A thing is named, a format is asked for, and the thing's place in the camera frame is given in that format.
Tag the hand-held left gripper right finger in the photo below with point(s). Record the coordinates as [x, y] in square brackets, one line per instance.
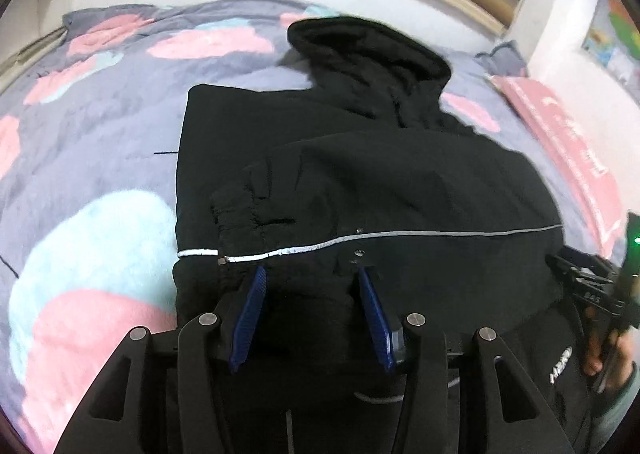
[376, 324]

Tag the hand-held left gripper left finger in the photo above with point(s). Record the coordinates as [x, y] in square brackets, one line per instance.
[246, 324]

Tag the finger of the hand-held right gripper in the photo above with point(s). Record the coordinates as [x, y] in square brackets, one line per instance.
[570, 266]

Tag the black jacket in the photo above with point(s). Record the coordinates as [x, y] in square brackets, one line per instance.
[375, 174]

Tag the person's right forearm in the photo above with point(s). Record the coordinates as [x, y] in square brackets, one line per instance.
[617, 419]

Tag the person's right hand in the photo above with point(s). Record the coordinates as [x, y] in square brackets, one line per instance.
[595, 359]

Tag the pink pillow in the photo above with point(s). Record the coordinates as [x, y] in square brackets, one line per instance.
[565, 134]

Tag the grey cushion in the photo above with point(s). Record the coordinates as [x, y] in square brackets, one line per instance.
[502, 57]

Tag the grey floral blanket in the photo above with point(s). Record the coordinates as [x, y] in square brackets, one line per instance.
[100, 124]

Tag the colourful wall map poster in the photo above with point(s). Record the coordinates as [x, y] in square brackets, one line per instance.
[617, 29]

